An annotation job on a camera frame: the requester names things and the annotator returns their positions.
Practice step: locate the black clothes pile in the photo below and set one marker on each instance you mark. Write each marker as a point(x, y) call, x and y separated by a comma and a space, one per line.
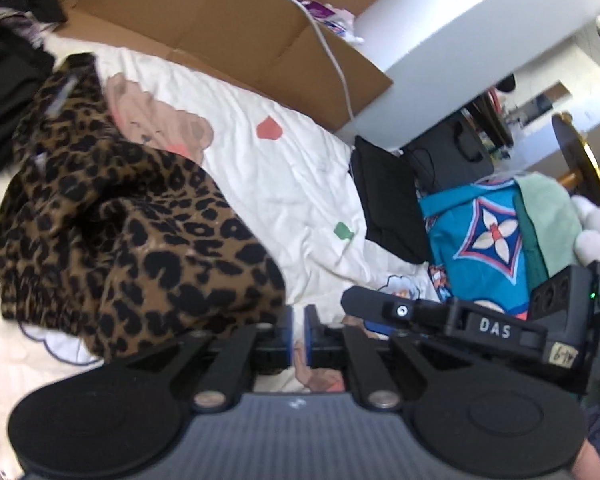
point(24, 67)

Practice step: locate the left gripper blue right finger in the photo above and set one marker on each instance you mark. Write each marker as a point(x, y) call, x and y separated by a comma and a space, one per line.
point(323, 342)

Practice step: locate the blue patterned fabric bag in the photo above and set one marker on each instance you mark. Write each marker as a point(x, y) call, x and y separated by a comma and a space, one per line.
point(477, 248)

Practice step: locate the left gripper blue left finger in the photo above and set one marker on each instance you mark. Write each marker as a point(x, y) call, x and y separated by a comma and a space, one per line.
point(274, 347)

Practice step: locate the folded black garment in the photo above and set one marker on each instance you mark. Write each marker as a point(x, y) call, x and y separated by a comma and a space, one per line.
point(387, 191)

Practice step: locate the leopard print skirt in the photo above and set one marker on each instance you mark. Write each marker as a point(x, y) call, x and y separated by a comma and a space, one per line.
point(118, 244)

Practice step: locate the mint green cloth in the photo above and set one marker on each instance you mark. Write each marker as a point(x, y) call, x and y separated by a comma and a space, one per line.
point(556, 222)

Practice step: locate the cream bear print blanket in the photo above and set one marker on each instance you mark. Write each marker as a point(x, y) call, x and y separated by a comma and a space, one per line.
point(287, 177)

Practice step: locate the black bag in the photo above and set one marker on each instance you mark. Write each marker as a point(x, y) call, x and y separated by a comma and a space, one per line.
point(448, 155)

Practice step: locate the gold rimmed round stool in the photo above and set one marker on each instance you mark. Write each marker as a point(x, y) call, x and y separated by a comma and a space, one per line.
point(583, 175)

